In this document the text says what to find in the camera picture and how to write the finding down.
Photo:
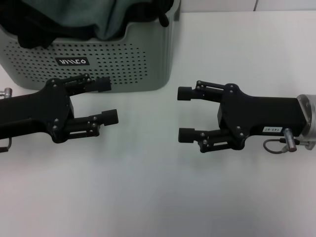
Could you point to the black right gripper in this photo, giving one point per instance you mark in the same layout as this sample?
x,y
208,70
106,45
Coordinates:
x,y
261,113

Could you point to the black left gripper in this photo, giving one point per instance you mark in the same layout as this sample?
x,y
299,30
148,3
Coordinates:
x,y
37,111

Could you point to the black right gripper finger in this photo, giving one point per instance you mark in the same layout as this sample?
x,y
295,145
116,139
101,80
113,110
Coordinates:
x,y
185,93

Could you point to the green towel with black trim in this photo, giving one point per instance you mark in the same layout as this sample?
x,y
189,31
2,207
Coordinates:
x,y
108,19

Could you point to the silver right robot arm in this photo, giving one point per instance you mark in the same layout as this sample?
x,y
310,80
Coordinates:
x,y
308,118

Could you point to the green perforated plastic storage box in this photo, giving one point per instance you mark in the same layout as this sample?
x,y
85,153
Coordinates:
x,y
128,66

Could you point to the black cloth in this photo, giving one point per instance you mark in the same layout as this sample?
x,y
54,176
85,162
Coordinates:
x,y
32,41

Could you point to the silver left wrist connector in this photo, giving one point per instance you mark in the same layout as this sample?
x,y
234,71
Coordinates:
x,y
4,91

